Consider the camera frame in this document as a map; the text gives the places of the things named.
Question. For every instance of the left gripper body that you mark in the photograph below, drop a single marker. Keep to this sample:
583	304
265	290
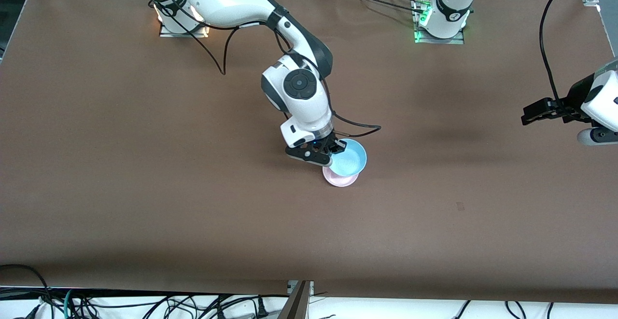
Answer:
568	104

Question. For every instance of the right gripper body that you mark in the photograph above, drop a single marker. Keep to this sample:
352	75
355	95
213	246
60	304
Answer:
330	142

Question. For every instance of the blue bowl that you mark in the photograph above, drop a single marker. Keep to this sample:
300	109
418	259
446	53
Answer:
351	159

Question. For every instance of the pink bowl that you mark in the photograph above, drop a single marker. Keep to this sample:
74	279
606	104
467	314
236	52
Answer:
340	180

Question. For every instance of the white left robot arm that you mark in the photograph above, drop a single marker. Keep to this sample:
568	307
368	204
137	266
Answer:
454	0

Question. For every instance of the brown table cover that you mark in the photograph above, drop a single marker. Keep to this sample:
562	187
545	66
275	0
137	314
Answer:
309	242

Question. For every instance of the black power plug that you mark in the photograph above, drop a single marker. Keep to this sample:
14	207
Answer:
262	308

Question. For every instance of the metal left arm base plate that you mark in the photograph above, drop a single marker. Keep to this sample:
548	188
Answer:
456	41

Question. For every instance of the aluminium post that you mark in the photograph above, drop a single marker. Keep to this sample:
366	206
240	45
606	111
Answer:
297	302

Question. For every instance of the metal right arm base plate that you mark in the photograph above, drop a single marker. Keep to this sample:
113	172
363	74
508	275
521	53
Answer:
166	34

